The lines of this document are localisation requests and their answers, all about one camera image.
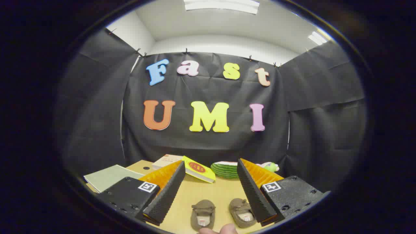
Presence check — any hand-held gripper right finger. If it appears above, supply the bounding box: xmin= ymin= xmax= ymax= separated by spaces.
xmin=237 ymin=158 xmax=331 ymax=227

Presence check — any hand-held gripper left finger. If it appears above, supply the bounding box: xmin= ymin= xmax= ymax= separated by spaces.
xmin=97 ymin=160 xmax=186 ymax=227

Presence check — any brown shoe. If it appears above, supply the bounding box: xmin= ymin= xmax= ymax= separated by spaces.
xmin=229 ymin=198 xmax=257 ymax=228
xmin=190 ymin=200 xmax=216 ymax=232

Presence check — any pale green fabric storage box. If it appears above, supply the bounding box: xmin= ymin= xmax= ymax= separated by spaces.
xmin=84 ymin=164 xmax=145 ymax=193

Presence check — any pink and green plush toy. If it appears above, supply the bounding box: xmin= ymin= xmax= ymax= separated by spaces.
xmin=257 ymin=162 xmax=280 ymax=173

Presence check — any watermelon slice plush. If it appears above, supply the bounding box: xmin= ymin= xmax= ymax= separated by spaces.
xmin=211 ymin=162 xmax=241 ymax=179

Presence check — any beige book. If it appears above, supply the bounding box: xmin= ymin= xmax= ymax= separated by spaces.
xmin=152 ymin=154 xmax=184 ymax=170

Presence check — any yellow book with red circle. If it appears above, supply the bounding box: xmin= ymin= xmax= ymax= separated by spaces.
xmin=181 ymin=156 xmax=216 ymax=184

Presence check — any small ceiling light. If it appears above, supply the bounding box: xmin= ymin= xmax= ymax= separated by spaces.
xmin=308 ymin=31 xmax=328 ymax=46

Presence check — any long ceiling light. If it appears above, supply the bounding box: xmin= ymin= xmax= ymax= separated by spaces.
xmin=184 ymin=0 xmax=260 ymax=15

